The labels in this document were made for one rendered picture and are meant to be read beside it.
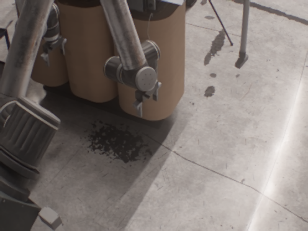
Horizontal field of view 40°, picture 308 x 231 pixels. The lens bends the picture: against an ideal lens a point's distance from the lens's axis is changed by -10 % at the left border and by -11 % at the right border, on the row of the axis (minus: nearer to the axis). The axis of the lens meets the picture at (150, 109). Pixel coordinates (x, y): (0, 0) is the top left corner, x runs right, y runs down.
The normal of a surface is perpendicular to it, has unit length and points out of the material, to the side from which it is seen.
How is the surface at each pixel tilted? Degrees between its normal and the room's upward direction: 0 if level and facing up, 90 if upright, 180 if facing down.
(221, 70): 0
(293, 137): 0
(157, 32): 90
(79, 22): 90
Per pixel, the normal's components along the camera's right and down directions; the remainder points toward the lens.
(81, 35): -0.43, 0.66
